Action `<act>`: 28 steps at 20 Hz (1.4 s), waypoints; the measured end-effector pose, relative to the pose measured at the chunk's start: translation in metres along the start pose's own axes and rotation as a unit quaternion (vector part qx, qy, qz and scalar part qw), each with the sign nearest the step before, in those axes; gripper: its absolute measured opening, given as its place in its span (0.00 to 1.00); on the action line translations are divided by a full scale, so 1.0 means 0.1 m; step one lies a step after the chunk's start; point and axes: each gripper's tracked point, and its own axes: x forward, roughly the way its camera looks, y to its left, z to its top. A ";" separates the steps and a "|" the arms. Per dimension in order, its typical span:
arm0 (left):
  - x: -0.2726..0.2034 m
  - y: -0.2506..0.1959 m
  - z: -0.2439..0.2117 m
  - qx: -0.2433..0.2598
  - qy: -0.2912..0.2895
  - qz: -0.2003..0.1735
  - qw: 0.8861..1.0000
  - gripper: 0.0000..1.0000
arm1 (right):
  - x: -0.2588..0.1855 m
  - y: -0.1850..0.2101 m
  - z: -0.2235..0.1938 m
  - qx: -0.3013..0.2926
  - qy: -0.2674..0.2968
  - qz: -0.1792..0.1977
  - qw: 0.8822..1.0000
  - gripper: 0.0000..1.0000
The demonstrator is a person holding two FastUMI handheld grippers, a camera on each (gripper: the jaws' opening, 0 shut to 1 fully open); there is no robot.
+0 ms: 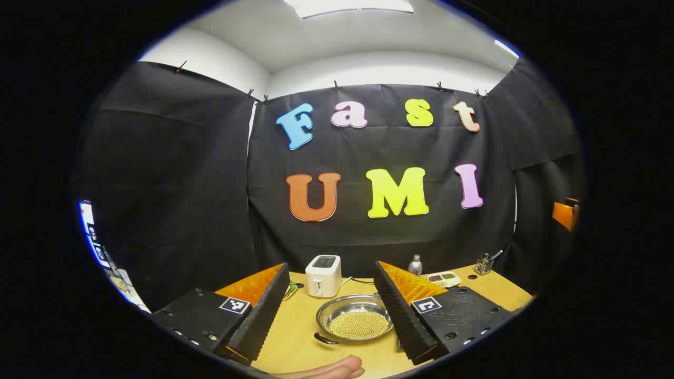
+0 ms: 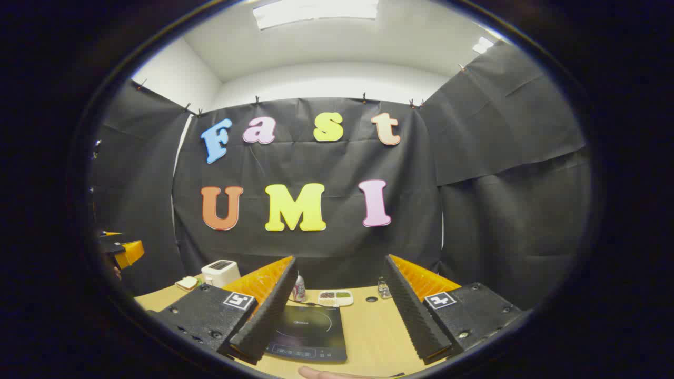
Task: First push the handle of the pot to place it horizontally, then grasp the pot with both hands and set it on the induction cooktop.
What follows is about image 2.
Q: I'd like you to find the silver bottle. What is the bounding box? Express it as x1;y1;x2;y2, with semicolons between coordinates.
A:
291;271;307;303

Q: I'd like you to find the white toaster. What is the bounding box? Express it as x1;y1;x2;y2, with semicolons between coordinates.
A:
201;260;241;288

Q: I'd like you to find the black backdrop cloth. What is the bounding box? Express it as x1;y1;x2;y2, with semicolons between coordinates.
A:
90;42;593;311

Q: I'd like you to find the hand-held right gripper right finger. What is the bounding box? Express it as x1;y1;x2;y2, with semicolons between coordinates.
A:
383;254;527;365

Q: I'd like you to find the white divided spice dish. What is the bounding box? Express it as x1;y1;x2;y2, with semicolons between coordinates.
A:
318;290;354;307

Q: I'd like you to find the black induction cooktop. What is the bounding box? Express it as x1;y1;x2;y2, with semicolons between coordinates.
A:
266;304;348;364

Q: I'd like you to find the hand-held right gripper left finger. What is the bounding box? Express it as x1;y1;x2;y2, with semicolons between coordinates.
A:
149;256;298;365

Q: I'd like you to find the large ceiling light panel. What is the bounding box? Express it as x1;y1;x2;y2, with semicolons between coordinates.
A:
253;0;380;29

